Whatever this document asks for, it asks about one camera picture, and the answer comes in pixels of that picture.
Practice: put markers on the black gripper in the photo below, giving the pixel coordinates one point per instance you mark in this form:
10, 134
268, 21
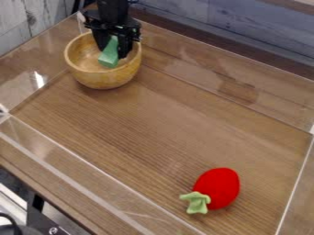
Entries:
109, 21

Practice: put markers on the green rectangular block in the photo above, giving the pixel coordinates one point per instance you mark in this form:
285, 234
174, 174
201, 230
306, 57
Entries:
109, 57

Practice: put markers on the brown wooden bowl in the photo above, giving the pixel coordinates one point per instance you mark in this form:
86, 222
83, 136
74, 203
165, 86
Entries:
92, 74

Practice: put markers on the red plush strawberry toy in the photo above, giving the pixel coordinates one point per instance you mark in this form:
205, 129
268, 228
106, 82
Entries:
214, 192

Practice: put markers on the clear acrylic tray wall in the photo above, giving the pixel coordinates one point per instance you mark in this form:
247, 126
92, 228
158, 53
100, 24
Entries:
103, 204

